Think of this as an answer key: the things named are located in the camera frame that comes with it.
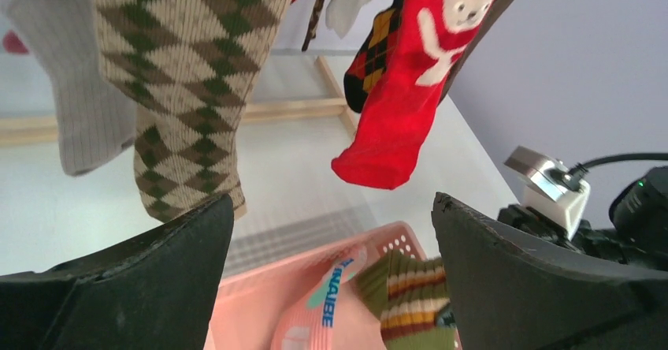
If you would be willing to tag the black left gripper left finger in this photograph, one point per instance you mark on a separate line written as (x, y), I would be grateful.
(153, 291)

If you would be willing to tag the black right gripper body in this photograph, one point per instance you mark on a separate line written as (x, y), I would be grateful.
(585, 242)

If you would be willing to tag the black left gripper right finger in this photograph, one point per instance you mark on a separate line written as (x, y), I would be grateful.
(512, 290)

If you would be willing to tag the pink plastic basket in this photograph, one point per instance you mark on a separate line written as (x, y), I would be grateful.
(249, 305)

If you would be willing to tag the olive striped sock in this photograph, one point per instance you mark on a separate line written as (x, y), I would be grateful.
(409, 298)

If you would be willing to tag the pink patterned sock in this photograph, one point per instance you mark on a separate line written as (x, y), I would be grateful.
(309, 323)

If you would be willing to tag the wooden hanger stand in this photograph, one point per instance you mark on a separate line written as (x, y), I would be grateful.
(19, 131)

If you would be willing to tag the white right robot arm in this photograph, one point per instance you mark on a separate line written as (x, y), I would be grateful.
(639, 216)

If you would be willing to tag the grey ribbed sock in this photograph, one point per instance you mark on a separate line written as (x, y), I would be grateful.
(96, 121)

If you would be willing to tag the brown argyle sock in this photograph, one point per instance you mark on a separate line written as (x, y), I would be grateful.
(190, 66)

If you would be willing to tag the red black argyle sock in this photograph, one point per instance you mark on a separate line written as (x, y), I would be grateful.
(371, 61)

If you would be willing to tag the red white patterned sock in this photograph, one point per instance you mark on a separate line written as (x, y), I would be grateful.
(12, 44)

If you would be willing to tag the red bear sock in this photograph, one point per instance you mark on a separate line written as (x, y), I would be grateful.
(399, 111)

